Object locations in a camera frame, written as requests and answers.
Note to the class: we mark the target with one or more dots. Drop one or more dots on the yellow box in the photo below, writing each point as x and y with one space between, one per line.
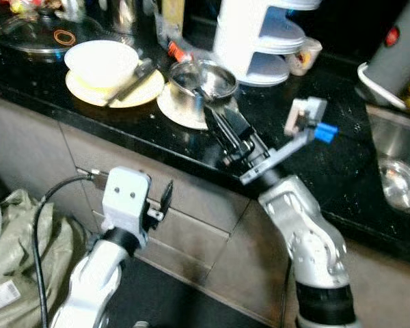
172 14

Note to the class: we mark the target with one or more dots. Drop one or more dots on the green woven sack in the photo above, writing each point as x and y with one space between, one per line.
20 253

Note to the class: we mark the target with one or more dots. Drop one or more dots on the white ceramic bowl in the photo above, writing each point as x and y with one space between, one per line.
99 61

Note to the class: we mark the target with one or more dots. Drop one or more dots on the steel kettle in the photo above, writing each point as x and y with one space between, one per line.
130 14

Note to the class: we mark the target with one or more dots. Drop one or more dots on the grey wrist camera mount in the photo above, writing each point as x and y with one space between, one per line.
126 201
287 147

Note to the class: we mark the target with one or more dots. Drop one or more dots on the white tiered rack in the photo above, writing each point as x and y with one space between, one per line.
253 34

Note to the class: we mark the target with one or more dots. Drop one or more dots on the white cartoon print cup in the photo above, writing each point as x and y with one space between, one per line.
304 58

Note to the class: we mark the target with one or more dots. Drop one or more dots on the grey metal utensil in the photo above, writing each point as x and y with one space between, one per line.
133 80

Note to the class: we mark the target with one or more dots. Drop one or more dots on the brown cabinet drawers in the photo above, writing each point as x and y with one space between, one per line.
191 212

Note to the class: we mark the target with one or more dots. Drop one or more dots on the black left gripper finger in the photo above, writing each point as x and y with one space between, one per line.
167 195

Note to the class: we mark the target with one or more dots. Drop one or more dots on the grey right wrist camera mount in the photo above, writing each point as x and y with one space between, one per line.
287 147

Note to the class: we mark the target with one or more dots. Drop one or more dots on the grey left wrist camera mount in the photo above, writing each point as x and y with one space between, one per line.
126 201

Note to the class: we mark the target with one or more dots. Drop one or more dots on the orange rubber band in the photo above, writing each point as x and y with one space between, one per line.
55 35

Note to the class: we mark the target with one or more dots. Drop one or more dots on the pale yellow plate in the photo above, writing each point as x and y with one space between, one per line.
150 85

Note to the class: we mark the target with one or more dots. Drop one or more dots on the shiny steel bowl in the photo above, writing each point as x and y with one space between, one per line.
400 184

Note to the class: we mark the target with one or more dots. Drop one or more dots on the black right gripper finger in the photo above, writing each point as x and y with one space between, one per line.
222 130
240 121

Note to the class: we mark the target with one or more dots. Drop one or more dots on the white thermos tray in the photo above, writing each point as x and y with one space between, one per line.
372 85

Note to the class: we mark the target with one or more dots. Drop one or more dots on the clear bag with orange pack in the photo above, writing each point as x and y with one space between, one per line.
181 48

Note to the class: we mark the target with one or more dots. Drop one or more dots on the glass pot lid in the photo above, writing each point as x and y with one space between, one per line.
27 37

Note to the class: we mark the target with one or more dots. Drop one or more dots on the large steel pot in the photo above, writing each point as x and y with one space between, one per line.
219 78

